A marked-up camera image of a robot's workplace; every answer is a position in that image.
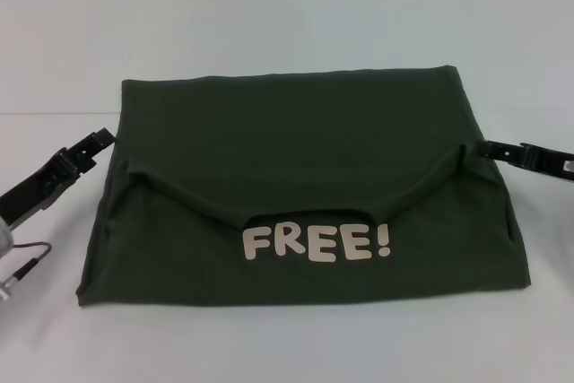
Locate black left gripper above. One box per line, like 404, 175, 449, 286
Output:
0, 126, 117, 231

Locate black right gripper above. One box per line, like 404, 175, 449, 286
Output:
474, 139, 574, 186

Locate dark green t-shirt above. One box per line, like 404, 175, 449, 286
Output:
74, 64, 534, 310

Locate thin black cable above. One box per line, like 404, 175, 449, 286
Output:
0, 241, 52, 308

